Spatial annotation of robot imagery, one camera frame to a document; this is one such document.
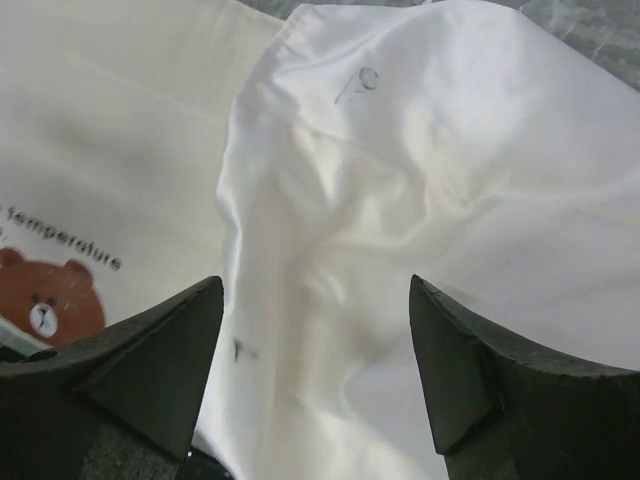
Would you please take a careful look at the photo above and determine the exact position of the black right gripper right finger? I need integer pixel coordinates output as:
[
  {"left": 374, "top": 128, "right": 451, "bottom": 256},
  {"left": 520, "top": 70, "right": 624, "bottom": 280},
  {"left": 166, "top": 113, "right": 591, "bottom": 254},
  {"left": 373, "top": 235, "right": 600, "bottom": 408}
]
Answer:
[{"left": 409, "top": 277, "right": 639, "bottom": 479}]

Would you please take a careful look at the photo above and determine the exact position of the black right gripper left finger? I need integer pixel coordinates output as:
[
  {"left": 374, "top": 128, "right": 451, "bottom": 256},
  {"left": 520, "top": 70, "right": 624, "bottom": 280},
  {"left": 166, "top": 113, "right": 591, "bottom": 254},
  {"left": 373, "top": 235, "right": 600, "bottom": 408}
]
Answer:
[{"left": 1, "top": 277, "right": 224, "bottom": 479}]

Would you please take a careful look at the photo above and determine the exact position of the cream rectangular pillow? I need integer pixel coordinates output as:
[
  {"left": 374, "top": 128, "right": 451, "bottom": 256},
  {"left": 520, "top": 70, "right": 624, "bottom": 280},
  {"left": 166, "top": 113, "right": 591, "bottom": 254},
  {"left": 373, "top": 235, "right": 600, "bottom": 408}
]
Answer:
[{"left": 1, "top": 1, "right": 282, "bottom": 355}]

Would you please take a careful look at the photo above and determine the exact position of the cream satin pillowcase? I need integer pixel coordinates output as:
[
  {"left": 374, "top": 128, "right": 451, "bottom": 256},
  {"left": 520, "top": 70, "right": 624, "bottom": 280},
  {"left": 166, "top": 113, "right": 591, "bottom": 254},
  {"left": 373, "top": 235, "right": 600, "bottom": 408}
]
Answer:
[{"left": 197, "top": 1, "right": 639, "bottom": 479}]

